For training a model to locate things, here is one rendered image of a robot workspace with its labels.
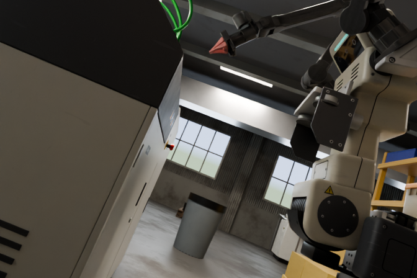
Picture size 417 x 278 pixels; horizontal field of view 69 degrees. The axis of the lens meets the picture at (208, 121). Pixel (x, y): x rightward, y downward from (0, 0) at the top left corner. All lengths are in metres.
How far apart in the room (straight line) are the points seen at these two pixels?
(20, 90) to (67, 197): 0.27
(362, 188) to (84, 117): 0.73
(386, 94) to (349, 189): 0.31
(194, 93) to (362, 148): 6.71
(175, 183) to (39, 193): 8.00
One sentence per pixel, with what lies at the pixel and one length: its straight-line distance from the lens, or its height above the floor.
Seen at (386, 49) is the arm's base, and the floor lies 1.15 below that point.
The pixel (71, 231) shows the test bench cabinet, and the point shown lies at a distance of 0.77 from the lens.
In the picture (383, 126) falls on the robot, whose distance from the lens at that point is 1.01.
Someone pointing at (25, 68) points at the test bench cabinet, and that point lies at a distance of 0.85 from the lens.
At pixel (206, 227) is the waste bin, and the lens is 3.56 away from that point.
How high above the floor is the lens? 0.64
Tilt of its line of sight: 13 degrees up
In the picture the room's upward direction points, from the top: 23 degrees clockwise
